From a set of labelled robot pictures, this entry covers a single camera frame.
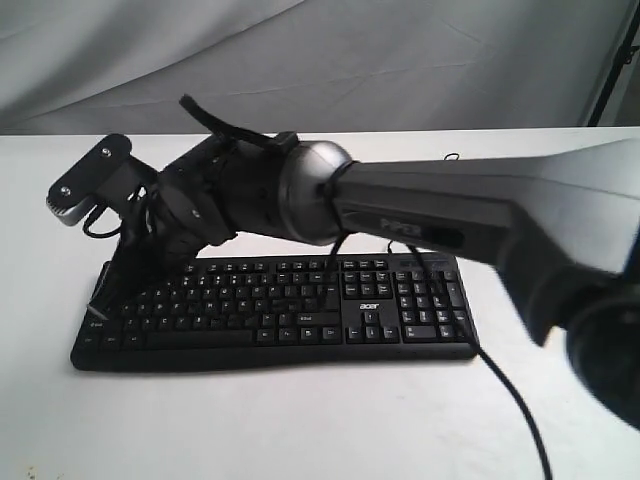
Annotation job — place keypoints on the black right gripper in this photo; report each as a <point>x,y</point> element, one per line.
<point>180,214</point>

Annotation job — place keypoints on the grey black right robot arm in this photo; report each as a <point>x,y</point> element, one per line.
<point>562,231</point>

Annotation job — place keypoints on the black acer keyboard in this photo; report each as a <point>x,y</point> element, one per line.
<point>235,313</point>

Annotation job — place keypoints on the grey backdrop cloth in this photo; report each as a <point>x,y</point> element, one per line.
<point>93,67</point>

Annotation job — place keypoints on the black stand pole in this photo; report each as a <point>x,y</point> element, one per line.
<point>623,57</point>

